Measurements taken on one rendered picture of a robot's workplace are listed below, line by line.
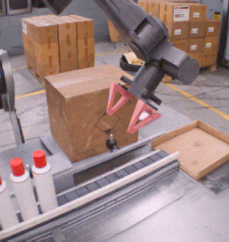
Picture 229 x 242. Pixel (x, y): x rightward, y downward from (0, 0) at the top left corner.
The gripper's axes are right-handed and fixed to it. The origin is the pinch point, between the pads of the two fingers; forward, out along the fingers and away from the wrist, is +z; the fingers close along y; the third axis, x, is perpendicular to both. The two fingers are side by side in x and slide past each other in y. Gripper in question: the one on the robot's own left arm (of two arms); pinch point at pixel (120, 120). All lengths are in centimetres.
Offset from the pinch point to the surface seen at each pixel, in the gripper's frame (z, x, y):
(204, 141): -7, 63, -17
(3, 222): 39.2, -9.9, -4.4
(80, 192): 27.6, 13.0, -11.1
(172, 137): -1, 55, -27
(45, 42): 0, 89, -312
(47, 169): 21.3, -5.0, -6.9
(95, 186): 24.1, 17.2, -11.4
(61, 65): 15, 128, -311
